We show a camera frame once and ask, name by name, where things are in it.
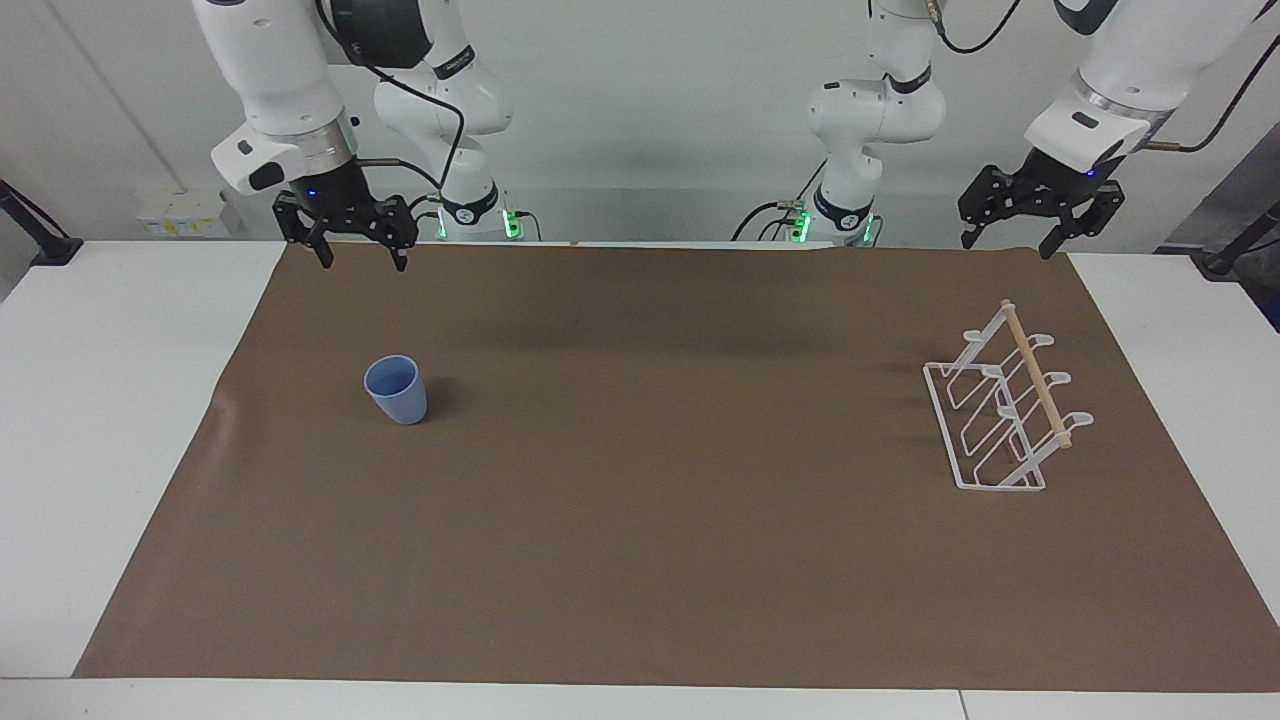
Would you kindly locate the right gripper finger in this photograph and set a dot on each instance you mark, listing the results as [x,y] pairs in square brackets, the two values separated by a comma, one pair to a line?
[395,225]
[300,225]

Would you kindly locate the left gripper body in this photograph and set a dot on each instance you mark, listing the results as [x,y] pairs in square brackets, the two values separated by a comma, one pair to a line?
[1065,185]

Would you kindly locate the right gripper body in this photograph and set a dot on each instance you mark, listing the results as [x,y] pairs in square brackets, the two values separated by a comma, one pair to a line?
[335,198]

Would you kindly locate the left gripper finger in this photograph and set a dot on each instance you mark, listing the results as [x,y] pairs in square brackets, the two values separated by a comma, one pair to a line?
[995,200]
[1085,222]

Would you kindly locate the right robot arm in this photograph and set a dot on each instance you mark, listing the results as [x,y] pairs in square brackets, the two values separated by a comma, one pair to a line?
[270,70]

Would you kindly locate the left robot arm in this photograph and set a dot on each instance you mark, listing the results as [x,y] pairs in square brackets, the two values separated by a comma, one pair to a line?
[870,110]

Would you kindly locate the blue plastic cup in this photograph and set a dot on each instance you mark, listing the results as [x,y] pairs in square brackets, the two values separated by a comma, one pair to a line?
[398,392]

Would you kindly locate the black stand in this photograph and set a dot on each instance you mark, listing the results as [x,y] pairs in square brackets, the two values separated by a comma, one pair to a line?
[1245,240]
[40,235]

